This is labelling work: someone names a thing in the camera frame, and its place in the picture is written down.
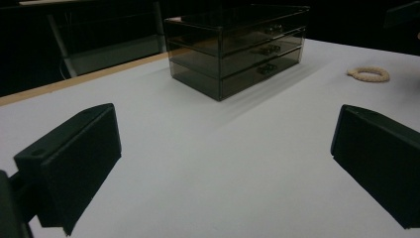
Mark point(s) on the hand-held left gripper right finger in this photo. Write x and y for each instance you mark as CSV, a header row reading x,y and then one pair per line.
x,y
379,155

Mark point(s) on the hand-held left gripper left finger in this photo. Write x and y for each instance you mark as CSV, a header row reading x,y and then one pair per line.
x,y
76,165

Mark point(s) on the smoky acrylic drawer organizer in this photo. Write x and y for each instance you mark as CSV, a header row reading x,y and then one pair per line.
x,y
231,49

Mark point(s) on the white table cover sheet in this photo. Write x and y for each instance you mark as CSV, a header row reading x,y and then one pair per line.
x,y
211,165

